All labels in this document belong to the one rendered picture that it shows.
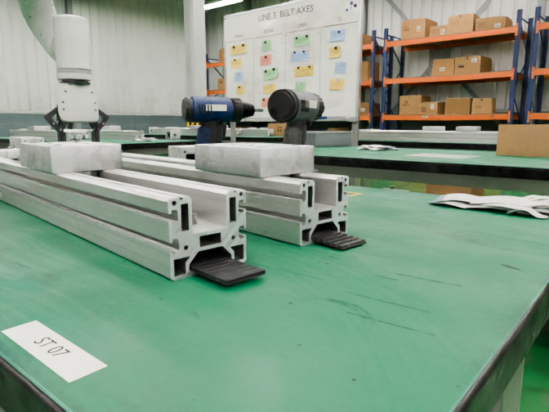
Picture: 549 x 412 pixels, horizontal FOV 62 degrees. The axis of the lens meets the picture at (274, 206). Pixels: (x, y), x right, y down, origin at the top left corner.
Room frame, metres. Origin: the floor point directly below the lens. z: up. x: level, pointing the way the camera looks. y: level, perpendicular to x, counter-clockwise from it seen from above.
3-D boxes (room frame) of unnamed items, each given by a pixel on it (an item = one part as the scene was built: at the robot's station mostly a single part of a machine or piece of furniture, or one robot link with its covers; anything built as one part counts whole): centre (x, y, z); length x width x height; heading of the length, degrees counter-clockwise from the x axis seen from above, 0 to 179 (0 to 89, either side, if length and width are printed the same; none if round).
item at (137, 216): (0.77, 0.34, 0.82); 0.80 x 0.10 x 0.09; 43
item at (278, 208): (0.90, 0.21, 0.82); 0.80 x 0.10 x 0.09; 43
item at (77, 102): (1.23, 0.52, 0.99); 0.10 x 0.07 x 0.11; 133
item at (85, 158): (0.77, 0.34, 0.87); 0.16 x 0.11 x 0.07; 43
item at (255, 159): (0.72, 0.03, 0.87); 0.16 x 0.11 x 0.07; 43
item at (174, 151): (1.27, 0.25, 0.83); 0.11 x 0.10 x 0.10; 121
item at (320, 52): (4.20, -0.12, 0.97); 1.50 x 0.50 x 1.95; 50
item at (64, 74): (1.23, 0.52, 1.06); 0.09 x 0.08 x 0.03; 133
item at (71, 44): (1.23, 0.52, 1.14); 0.09 x 0.08 x 0.13; 39
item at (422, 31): (10.19, -3.81, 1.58); 2.83 x 0.98 x 3.15; 50
